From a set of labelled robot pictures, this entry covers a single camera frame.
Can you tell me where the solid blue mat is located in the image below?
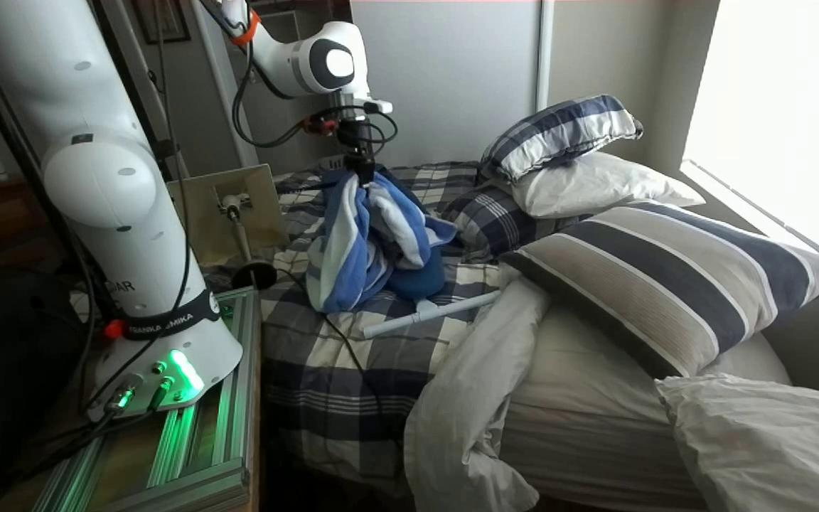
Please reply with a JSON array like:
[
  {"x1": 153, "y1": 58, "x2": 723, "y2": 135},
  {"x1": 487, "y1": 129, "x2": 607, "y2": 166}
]
[{"x1": 319, "y1": 166, "x2": 362, "y2": 207}]

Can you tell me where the small navy plaid pillow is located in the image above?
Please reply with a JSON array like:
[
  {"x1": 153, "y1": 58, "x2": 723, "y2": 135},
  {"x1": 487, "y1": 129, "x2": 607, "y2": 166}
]
[{"x1": 450, "y1": 180, "x2": 541, "y2": 263}]

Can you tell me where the tan wooden board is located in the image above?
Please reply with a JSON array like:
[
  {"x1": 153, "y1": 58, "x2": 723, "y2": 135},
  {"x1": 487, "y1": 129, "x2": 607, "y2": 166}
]
[{"x1": 169, "y1": 162, "x2": 292, "y2": 276}]

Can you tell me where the white ribbed mattress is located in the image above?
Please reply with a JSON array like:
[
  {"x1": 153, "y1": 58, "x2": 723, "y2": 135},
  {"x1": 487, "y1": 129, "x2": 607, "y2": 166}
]
[{"x1": 497, "y1": 297, "x2": 796, "y2": 512}]

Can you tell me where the black upholstered chair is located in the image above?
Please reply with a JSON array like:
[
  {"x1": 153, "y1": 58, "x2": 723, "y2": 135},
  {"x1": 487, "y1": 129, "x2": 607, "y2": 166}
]
[{"x1": 0, "y1": 263, "x2": 78, "y2": 489}]

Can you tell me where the white door frame trim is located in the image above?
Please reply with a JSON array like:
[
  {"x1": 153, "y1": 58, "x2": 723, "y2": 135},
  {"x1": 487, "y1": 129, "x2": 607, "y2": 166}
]
[{"x1": 528, "y1": 0, "x2": 561, "y2": 167}]

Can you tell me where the thin black cable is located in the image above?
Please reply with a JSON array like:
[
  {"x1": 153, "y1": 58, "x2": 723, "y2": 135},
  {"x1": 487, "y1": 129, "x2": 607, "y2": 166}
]
[{"x1": 315, "y1": 310, "x2": 375, "y2": 385}]

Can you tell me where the blue white striped towel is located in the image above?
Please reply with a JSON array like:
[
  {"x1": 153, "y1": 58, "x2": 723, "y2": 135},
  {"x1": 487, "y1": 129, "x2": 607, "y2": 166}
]
[{"x1": 301, "y1": 166, "x2": 510, "y2": 342}]

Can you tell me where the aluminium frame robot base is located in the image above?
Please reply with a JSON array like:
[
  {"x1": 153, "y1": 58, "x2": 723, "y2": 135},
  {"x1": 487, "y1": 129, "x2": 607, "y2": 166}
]
[{"x1": 25, "y1": 286, "x2": 267, "y2": 512}]

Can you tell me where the grey navy striped pillow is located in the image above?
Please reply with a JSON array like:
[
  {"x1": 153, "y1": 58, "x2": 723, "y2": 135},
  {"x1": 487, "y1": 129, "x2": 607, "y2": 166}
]
[{"x1": 500, "y1": 193, "x2": 819, "y2": 381}]

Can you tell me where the large navy plaid pillow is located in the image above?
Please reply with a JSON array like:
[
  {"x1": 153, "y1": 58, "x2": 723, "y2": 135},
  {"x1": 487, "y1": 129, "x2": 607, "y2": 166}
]
[{"x1": 479, "y1": 91, "x2": 646, "y2": 185}]

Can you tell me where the crumpled white sheet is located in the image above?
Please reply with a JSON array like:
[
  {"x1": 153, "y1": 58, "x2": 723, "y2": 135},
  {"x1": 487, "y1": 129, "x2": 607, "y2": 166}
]
[{"x1": 400, "y1": 276, "x2": 554, "y2": 512}]

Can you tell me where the wrinkled white pillow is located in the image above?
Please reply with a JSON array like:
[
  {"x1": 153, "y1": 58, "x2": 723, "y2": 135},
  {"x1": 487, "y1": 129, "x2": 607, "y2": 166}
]
[{"x1": 655, "y1": 369, "x2": 819, "y2": 512}]

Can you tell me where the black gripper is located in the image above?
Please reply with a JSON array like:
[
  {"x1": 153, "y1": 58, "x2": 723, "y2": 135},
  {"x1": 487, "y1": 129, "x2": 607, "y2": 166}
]
[{"x1": 338, "y1": 111, "x2": 382, "y2": 185}]

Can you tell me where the navy beige plaid duvet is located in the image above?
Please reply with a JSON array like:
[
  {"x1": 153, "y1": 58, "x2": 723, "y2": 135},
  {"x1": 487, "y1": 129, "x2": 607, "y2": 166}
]
[{"x1": 258, "y1": 160, "x2": 528, "y2": 499}]

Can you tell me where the bright window with blind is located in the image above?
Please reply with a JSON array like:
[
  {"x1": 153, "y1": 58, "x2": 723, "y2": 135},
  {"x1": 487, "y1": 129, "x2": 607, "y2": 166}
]
[{"x1": 679, "y1": 0, "x2": 819, "y2": 283}]

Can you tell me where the plain white bed pillow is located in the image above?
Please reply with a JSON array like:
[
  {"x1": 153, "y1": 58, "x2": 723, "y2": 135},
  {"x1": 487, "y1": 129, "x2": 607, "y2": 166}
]
[{"x1": 510, "y1": 149, "x2": 707, "y2": 226}]

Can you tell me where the small stand with white head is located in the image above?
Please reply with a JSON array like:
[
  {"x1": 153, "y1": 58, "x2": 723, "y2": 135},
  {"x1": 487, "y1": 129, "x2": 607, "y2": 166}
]
[{"x1": 216, "y1": 190, "x2": 281, "y2": 297}]

